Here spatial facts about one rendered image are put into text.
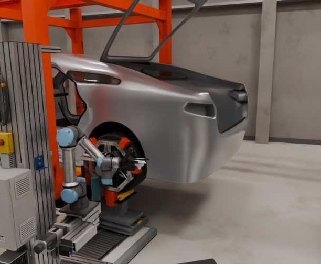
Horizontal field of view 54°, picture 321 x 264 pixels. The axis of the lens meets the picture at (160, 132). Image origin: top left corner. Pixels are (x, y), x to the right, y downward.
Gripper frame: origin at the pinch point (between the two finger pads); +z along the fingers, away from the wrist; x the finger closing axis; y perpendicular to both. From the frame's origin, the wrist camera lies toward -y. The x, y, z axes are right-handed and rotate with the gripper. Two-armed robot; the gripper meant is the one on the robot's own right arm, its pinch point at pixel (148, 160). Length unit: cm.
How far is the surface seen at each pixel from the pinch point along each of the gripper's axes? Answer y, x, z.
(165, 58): -121, -322, -15
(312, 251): 109, -113, 154
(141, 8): -178, -240, -42
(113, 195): 56, -109, -52
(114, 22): -191, -354, -110
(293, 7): -267, -540, 256
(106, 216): 85, -125, -64
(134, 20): -190, -339, -72
